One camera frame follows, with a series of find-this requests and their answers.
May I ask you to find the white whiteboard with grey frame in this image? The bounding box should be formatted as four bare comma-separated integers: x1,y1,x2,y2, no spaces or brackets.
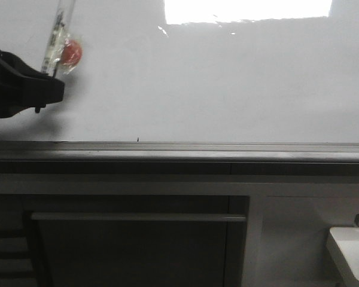
0,1,359,163

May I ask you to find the dark cabinet with metal bar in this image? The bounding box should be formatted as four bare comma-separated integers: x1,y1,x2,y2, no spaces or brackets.
0,195,250,286

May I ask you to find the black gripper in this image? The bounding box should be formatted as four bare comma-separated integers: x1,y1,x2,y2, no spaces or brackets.
0,50,65,118

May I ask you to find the white whiteboard marker black tip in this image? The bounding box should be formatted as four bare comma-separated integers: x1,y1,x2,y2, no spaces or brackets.
41,1,75,77

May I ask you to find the white plastic hanging tray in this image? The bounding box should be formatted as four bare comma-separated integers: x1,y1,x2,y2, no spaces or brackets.
326,227,359,286

